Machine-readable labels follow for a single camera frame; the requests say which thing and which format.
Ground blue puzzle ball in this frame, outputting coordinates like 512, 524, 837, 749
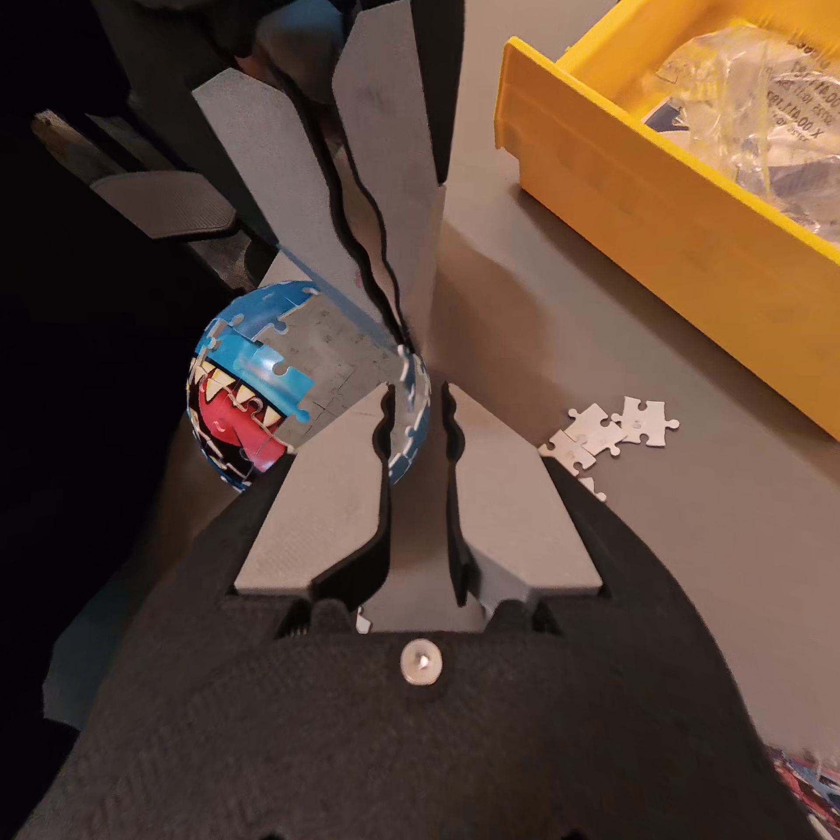
185, 281, 433, 493

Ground printed puzzle box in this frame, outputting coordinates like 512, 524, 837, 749
764, 745, 840, 840

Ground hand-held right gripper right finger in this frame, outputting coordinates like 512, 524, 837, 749
441, 382, 605, 611

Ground yellow plastic bin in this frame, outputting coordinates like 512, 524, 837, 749
494, 0, 840, 442

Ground clear plastic bag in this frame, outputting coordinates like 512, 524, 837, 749
640, 23, 840, 247

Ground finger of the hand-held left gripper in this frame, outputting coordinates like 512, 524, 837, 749
192, 67, 404, 349
331, 0, 448, 352

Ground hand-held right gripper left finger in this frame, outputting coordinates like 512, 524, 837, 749
234, 384, 396, 610

